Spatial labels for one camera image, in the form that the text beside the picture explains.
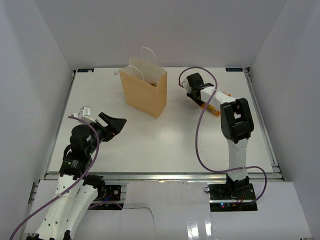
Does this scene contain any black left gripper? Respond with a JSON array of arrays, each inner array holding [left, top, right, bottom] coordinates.
[[86, 112, 127, 155]]

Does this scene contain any orange yellow candy bag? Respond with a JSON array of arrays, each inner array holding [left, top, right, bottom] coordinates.
[[200, 92, 232, 117]]

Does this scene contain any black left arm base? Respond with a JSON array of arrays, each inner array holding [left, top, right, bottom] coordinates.
[[88, 185, 124, 210]]

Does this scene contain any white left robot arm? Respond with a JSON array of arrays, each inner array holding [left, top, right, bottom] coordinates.
[[27, 106, 127, 240]]

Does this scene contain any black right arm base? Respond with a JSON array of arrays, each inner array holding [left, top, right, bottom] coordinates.
[[204, 183, 258, 213]]

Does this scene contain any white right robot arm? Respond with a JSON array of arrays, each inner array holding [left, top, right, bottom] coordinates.
[[182, 73, 254, 200]]

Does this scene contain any brown paper bag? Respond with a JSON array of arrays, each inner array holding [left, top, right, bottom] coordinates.
[[119, 47, 168, 119]]

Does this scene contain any blue label right corner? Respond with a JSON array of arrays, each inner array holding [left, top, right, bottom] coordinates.
[[225, 67, 243, 72]]

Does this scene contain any blue label corner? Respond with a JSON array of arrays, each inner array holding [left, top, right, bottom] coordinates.
[[225, 67, 243, 72], [76, 68, 95, 73]]

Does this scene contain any blue label left corner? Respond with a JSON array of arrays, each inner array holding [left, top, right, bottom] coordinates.
[[76, 68, 95, 73]]

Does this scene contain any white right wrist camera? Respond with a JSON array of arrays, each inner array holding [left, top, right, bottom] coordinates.
[[180, 78, 192, 93]]

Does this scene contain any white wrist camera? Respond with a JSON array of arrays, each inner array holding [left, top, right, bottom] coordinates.
[[68, 106, 95, 124], [180, 78, 192, 93]]

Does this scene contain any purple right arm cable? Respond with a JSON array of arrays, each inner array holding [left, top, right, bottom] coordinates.
[[177, 66, 268, 206]]

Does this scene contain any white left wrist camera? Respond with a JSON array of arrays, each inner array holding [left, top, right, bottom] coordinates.
[[68, 106, 95, 124]]

